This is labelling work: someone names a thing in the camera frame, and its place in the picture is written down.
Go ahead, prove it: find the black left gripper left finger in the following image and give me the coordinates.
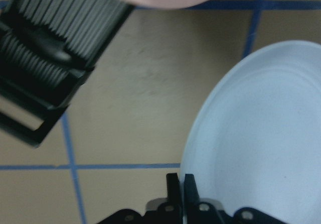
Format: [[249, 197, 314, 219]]
[[166, 173, 181, 205]]

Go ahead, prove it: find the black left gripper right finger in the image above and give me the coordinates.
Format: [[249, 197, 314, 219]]
[[184, 174, 200, 204]]

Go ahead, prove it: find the blue plate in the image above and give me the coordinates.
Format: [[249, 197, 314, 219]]
[[180, 40, 320, 223]]

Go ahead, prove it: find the black plate rack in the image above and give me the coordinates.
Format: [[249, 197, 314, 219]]
[[1, 0, 134, 147]]

